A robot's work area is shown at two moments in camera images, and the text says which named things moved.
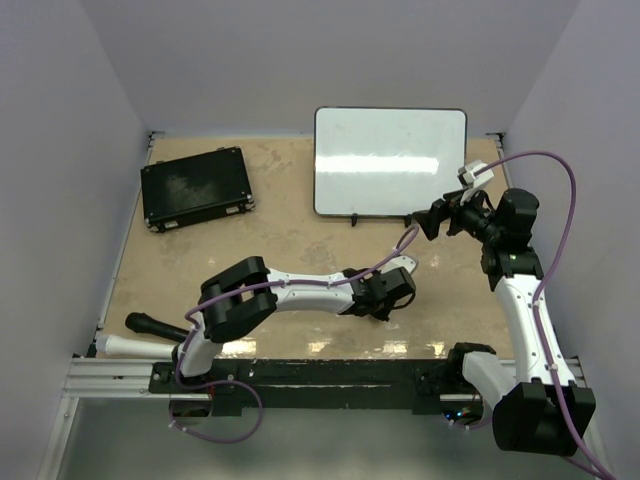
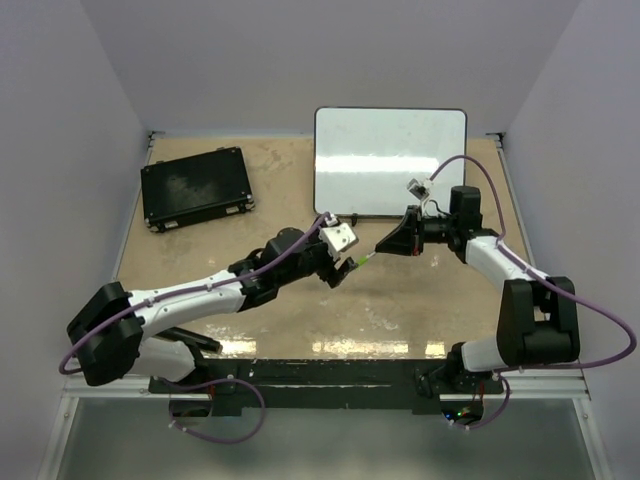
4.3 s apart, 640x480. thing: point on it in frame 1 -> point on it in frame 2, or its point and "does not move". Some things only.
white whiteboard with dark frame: x=386 y=162 does not move
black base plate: x=300 y=388 does not move
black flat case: x=195 y=188 does not move
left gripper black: x=383 y=313 -> x=329 y=263
